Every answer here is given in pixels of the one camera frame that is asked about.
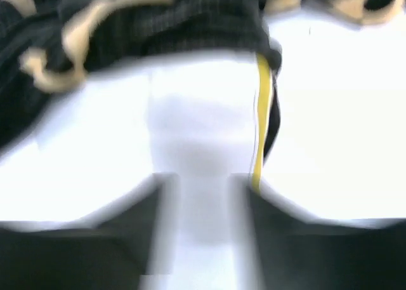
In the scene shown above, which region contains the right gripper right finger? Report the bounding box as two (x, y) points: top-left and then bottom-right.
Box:
(231, 174), (405, 289)

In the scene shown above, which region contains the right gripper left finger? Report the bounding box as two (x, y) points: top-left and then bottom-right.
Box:
(1, 175), (166, 289)

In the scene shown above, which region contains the white pillow with yellow edge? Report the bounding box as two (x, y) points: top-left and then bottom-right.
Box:
(1, 10), (405, 289)

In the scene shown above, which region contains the black pillowcase with beige flowers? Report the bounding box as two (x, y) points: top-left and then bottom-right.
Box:
(1, 0), (405, 146)

